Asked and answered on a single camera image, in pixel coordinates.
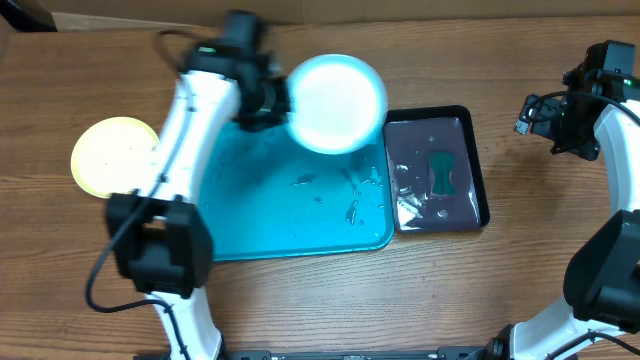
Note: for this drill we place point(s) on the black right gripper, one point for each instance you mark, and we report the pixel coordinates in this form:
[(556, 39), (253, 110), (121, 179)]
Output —
[(588, 147)]

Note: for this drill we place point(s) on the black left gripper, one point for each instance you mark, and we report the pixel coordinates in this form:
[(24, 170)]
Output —
[(279, 115)]

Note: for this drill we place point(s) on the light blue plate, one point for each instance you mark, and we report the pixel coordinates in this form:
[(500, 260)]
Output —
[(338, 104)]

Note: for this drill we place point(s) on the green sponge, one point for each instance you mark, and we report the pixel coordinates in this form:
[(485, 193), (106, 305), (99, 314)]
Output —
[(442, 165)]

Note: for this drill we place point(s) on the yellow plate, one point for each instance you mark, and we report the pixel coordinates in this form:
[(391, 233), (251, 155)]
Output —
[(112, 155)]

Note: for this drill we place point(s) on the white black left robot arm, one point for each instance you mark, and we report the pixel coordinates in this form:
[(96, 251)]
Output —
[(158, 238)]

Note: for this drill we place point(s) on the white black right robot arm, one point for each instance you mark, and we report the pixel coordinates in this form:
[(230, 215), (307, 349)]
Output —
[(600, 298)]

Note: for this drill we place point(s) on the teal plastic tray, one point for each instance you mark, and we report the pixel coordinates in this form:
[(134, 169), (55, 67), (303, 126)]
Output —
[(265, 196)]

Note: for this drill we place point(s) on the black plastic tray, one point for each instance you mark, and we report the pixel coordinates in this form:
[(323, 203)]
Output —
[(410, 136)]

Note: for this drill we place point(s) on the brown cardboard backdrop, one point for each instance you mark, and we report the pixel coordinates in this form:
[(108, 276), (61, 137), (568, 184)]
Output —
[(129, 13)]

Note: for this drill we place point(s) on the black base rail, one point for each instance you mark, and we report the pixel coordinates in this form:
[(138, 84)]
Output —
[(350, 355)]

